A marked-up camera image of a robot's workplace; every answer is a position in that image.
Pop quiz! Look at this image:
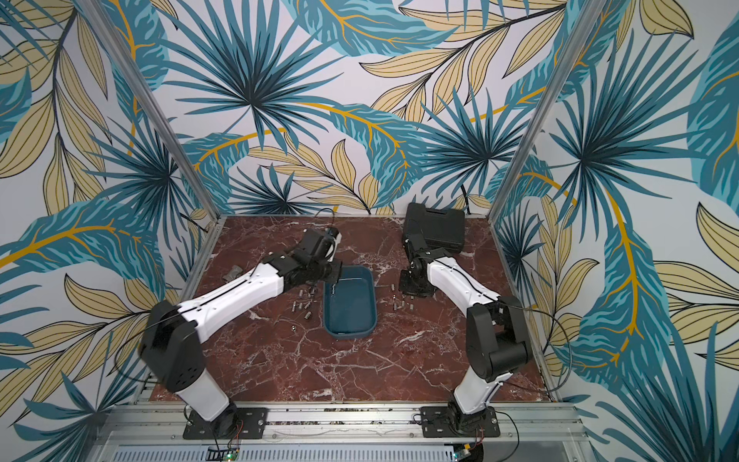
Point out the black plastic tool case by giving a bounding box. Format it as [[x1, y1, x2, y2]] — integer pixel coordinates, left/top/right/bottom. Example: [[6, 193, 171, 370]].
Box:
[[403, 202, 466, 254]]

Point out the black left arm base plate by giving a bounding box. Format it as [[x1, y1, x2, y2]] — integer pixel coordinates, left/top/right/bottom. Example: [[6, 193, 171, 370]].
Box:
[[183, 406, 269, 441]]

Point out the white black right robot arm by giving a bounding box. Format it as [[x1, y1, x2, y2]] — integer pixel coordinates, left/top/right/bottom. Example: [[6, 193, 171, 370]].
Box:
[[400, 233, 533, 416]]

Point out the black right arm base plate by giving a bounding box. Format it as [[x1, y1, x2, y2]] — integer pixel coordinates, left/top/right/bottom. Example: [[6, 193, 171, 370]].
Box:
[[420, 402, 500, 439]]

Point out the teal plastic storage box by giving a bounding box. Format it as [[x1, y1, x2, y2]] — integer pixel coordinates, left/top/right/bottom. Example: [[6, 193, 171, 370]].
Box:
[[323, 266, 377, 340]]

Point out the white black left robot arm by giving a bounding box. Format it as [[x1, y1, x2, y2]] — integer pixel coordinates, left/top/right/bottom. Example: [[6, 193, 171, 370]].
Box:
[[139, 254, 343, 427]]

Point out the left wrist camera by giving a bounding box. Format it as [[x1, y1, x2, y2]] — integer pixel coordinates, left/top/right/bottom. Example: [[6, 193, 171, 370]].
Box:
[[300, 226, 342, 261]]

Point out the aluminium front rail frame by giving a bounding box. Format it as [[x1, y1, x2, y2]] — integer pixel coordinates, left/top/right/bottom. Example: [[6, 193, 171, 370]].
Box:
[[87, 402, 596, 461]]

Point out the grey valve with red handwheel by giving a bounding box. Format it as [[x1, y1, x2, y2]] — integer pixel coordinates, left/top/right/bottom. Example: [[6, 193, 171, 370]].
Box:
[[222, 266, 244, 283]]

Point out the aluminium left corner post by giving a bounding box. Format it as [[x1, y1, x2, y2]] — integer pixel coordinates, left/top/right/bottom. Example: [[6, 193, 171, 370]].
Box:
[[78, 0, 221, 221]]

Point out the aluminium corner post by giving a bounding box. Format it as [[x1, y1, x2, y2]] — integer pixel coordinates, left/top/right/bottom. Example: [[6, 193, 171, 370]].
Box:
[[488, 1, 604, 227], [78, 0, 221, 221]]

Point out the aluminium right corner post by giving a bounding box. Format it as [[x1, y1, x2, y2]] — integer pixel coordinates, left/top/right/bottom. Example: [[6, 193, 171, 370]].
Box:
[[488, 1, 604, 227]]

